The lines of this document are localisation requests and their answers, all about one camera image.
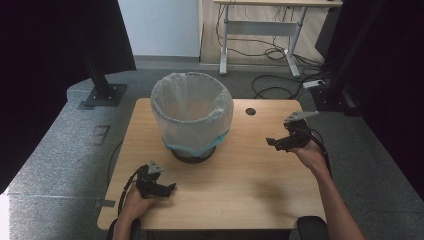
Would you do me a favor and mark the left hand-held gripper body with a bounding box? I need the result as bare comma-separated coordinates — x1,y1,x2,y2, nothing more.
135,161,168,200

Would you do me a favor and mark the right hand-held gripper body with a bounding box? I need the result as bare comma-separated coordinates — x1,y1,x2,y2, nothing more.
279,110,320,152

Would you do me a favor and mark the person's left hand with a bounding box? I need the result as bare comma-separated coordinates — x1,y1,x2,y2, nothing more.
123,183,159,219

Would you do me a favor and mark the person's right hand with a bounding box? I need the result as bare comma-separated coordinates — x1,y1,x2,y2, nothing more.
288,139,330,174

